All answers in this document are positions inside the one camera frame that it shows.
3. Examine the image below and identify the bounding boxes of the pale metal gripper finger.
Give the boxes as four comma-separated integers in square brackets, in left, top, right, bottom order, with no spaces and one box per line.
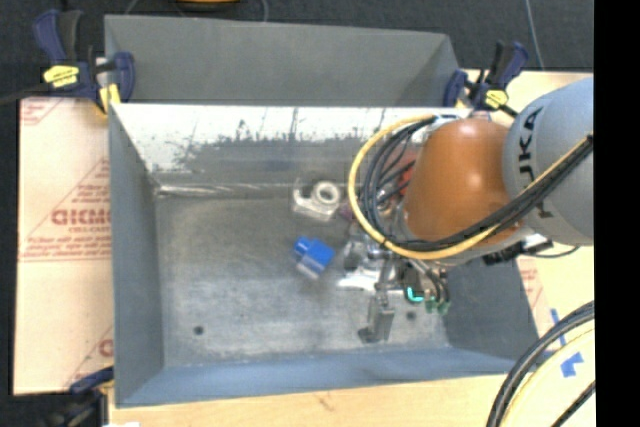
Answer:
[357,298,383,345]
[380,308,398,343]

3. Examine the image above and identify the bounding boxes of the grey metal bin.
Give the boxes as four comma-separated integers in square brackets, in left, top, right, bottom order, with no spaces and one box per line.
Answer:
[103,13,542,409]

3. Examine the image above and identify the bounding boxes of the black cylinder on white bracket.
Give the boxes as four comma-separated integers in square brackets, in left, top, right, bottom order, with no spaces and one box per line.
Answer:
[481,237,555,267]

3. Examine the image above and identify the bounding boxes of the clear spray bottle blue head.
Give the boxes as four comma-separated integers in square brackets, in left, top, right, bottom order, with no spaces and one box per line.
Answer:
[291,235,383,292]

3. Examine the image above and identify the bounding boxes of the brown cardboard board red print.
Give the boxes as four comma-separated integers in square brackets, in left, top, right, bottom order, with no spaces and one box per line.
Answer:
[11,95,117,397]

